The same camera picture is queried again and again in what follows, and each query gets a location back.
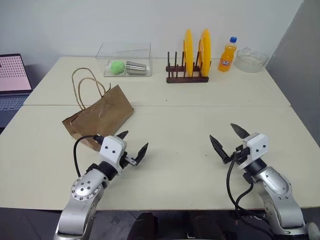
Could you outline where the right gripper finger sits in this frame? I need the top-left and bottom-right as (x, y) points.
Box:
(229, 122), (251, 140)
(209, 134), (230, 165)

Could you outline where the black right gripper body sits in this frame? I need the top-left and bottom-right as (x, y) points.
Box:
(223, 144), (251, 165)

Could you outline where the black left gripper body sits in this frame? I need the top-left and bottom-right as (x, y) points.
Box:
(120, 151), (141, 169)

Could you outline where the dark rounded shape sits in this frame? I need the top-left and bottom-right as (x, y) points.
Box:
(184, 211), (226, 240)
(127, 212), (160, 240)

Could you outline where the green fuzzy ball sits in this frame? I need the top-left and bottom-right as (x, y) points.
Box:
(109, 60), (126, 76)

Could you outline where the stainless steel cup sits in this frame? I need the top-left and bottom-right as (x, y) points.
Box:
(125, 60), (148, 76)

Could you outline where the clear glass bowl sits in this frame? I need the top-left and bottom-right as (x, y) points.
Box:
(234, 46), (271, 74)

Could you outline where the orange soda bottle blue cap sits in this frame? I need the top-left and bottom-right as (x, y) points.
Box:
(217, 36), (238, 73)

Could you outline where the dark wooden dish rack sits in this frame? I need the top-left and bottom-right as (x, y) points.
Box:
(165, 51), (210, 84)

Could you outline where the yellow plate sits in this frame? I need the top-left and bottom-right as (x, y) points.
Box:
(198, 28), (212, 77)
(182, 28), (195, 78)

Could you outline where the clear plastic box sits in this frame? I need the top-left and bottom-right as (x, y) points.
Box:
(95, 41), (154, 78)

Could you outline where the small white round object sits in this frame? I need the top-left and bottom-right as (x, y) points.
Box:
(305, 221), (320, 240)

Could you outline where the grey laptop with pink screen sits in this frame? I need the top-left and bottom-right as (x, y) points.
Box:
(0, 52), (34, 129)

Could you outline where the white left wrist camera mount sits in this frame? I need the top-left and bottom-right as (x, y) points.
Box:
(99, 135), (128, 176)

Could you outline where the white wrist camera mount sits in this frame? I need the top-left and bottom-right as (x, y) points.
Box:
(99, 135), (128, 176)
(241, 133), (270, 171)

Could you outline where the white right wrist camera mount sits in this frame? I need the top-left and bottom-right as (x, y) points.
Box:
(241, 133), (270, 171)

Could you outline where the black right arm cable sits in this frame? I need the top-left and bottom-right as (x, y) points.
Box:
(225, 150), (281, 240)

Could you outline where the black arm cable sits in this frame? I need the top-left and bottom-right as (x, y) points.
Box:
(72, 134), (105, 177)
(225, 150), (281, 240)

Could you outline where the brown paper bag with handles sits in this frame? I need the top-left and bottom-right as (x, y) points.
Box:
(61, 67), (135, 152)

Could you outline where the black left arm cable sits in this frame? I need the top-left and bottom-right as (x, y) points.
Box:
(72, 134), (105, 177)

